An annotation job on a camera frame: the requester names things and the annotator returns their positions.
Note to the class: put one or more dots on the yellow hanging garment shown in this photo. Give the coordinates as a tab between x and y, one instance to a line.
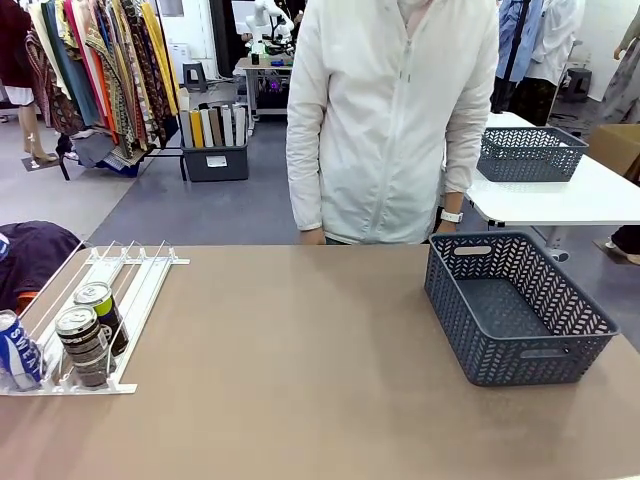
161	60

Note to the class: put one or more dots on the background workbench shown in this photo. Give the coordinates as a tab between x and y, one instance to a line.
262	65

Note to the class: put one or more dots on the person's left hand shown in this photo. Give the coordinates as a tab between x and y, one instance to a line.
446	227

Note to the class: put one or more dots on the hanging white shirt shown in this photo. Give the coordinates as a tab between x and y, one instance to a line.
557	40

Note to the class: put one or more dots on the teal hanging garment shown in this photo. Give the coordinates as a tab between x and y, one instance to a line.
70	75

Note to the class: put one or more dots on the person's left forearm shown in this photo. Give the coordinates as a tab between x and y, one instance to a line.
462	160

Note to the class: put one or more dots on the person's right forearm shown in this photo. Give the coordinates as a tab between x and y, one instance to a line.
305	190

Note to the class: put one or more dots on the white fabric roll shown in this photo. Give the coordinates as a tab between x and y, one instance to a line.
227	126
240	125
207	128

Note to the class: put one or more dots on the hanging blue shirt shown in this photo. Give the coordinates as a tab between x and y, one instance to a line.
515	35

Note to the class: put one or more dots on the white side table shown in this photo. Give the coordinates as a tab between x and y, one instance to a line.
550	200

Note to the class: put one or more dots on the brown fabric roll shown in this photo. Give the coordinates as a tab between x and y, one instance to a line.
216	127

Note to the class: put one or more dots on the cardboard box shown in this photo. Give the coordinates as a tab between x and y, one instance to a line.
617	147

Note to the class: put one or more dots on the grey fabric roll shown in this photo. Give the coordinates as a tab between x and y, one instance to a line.
185	129

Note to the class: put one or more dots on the mannequin with maroon top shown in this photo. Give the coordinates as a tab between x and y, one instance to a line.
15	40

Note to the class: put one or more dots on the black grey drink can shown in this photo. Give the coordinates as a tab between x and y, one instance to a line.
87	350

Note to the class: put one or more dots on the grey plastic stool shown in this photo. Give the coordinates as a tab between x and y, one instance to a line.
195	75

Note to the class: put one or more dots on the grey lattice basket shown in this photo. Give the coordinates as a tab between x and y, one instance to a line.
530	160

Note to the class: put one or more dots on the fabric pile under rack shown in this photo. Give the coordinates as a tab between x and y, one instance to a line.
107	155

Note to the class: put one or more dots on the mannequin in grey dress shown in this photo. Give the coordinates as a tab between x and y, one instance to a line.
625	80

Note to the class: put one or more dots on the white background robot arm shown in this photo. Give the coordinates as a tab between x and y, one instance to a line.
260	25

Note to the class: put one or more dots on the dark patterned hanging garment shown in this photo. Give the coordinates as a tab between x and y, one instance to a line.
145	75

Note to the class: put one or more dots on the person's right hand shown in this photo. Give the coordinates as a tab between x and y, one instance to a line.
312	237

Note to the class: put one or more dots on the dark grey plastic basket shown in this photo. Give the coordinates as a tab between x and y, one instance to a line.
500	350

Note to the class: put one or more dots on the black green drink can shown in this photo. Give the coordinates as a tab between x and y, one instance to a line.
107	310

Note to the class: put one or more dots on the dark grey stool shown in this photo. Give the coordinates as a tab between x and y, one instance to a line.
580	82

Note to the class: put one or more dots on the blue white drink can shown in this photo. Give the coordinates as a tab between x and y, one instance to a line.
17	350

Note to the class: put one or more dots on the white wrist watch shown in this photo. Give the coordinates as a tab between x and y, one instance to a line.
451	216

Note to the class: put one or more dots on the black clothes rack frame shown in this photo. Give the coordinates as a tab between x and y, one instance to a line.
165	156

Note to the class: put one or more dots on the person in white jacket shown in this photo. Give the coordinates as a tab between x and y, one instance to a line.
385	125

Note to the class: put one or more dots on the grey storage bin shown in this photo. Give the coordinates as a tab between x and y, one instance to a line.
215	162

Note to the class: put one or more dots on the orange patterned hanging garment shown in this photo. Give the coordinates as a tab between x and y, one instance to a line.
112	85

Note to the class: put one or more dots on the yellow fabric roll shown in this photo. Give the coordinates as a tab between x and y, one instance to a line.
197	129

